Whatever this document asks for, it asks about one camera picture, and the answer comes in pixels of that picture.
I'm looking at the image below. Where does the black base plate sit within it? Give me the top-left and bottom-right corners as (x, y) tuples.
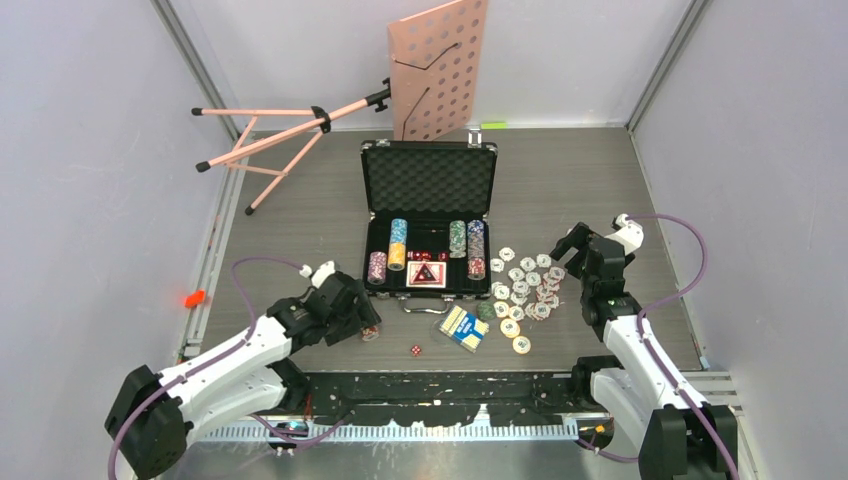
(269, 372), (606, 427)

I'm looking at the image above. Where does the blue red chip stack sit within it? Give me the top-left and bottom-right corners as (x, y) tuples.
(466, 220), (486, 280)

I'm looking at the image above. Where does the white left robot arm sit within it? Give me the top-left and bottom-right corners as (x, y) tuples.
(104, 262), (382, 479)

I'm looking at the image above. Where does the blue playing card deck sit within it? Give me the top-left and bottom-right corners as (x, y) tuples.
(439, 306), (490, 353)

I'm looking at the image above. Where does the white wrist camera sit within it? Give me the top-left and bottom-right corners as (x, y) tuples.
(299, 260), (336, 288)
(605, 214), (644, 255)

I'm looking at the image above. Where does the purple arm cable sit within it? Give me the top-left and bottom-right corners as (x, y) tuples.
(577, 213), (741, 480)
(107, 256), (346, 480)

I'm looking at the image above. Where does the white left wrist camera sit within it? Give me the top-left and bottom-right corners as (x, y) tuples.
(299, 260), (336, 288)

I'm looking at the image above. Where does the green poker chip stack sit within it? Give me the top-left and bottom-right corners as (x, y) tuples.
(476, 301), (498, 322)

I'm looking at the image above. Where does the pink music stand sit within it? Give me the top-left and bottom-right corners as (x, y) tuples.
(191, 1), (489, 215)

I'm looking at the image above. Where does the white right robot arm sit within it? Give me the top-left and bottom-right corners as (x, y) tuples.
(550, 214), (740, 479)

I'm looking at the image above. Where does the white poker chip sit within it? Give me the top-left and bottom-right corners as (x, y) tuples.
(492, 284), (511, 301)
(535, 254), (552, 268)
(525, 272), (542, 287)
(508, 267), (527, 282)
(519, 257), (537, 272)
(490, 258), (505, 273)
(498, 247), (516, 262)

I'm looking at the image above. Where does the green white chip stack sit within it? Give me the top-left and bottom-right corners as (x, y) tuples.
(448, 220), (467, 258)

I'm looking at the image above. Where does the green tape piece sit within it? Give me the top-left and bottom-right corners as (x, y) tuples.
(480, 122), (508, 130)

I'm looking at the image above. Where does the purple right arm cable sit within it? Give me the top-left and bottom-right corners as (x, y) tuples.
(577, 213), (741, 480)

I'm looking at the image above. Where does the yellow poker chip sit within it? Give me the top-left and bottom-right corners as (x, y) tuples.
(493, 301), (510, 319)
(500, 318), (521, 339)
(512, 335), (532, 355)

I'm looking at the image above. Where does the black poker set case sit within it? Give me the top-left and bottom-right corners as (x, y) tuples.
(360, 139), (498, 302)

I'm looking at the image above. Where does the red white chip stack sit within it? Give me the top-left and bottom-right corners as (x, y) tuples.
(367, 251), (387, 285)

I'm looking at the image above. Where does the red playing card deck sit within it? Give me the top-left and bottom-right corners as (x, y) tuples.
(405, 261), (447, 288)

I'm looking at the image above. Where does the blue yellow chip stack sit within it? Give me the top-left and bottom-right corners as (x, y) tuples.
(387, 218), (408, 271)

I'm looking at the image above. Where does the orange clip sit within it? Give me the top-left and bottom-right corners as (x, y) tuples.
(183, 289), (206, 309)

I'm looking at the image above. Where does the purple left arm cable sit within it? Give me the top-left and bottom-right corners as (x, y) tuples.
(107, 256), (346, 480)

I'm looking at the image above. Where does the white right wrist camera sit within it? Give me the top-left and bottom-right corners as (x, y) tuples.
(605, 214), (644, 255)

